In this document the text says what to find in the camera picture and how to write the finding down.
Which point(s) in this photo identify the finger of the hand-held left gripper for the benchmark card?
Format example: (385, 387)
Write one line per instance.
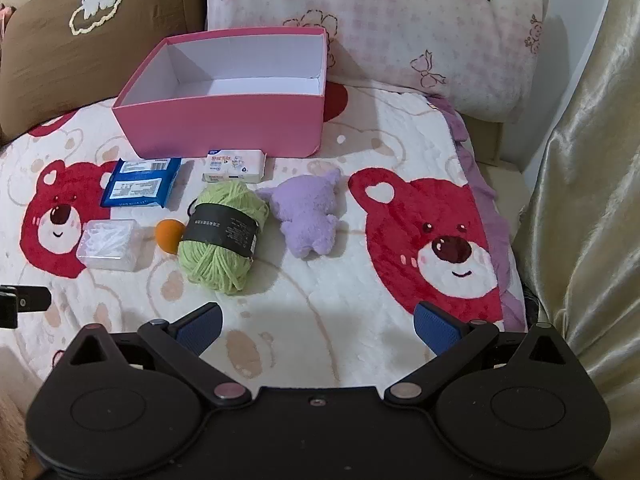
(30, 299)

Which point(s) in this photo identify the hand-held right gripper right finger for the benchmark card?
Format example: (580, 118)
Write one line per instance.
(439, 330)

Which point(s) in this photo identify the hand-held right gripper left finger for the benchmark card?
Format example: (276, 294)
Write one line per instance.
(205, 326)

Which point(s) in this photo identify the green yarn ball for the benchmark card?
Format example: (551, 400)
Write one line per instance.
(215, 265)

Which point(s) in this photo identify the orange ball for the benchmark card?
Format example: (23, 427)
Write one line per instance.
(169, 236)

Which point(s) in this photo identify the black hair band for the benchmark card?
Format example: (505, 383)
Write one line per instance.
(189, 206)

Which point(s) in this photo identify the purple plush toy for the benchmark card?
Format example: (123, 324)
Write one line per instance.
(305, 215)

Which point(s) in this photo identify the blue wet wipes packet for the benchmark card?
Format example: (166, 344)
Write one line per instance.
(140, 182)

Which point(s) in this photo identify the white wet wipes packet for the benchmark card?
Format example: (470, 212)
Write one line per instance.
(235, 166)

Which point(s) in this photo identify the pink cardboard box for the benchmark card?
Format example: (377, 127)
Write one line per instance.
(215, 125)

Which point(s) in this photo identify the red bear printed blanket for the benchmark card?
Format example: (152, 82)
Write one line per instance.
(325, 285)

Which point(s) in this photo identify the beige fuzzy cloth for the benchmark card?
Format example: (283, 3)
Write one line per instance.
(12, 425)

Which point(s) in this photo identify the gold satin curtain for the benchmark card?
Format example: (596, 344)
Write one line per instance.
(590, 185)

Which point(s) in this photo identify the brown cushion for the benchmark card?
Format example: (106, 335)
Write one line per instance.
(50, 60)

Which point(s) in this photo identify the pink plaid pillow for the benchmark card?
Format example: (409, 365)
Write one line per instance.
(400, 25)

